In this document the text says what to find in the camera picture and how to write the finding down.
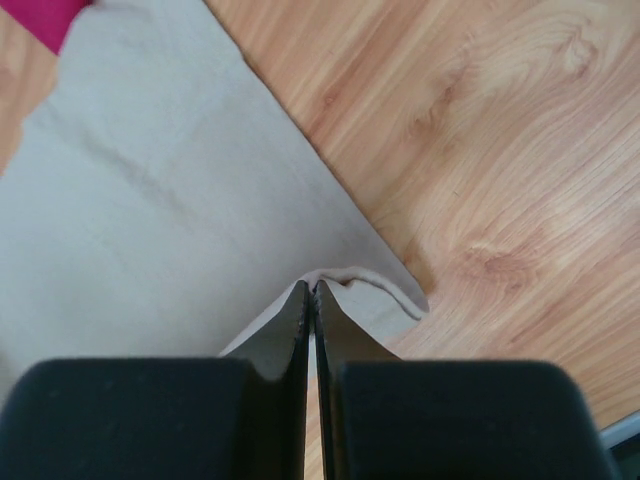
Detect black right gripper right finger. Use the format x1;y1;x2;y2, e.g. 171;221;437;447
314;282;618;479

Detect beige t shirt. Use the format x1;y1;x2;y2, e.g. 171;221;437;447
1;1;428;392

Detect folded red t shirt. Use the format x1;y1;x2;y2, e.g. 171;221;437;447
1;0;92;55

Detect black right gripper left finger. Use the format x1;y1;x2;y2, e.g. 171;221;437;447
1;282;309;479

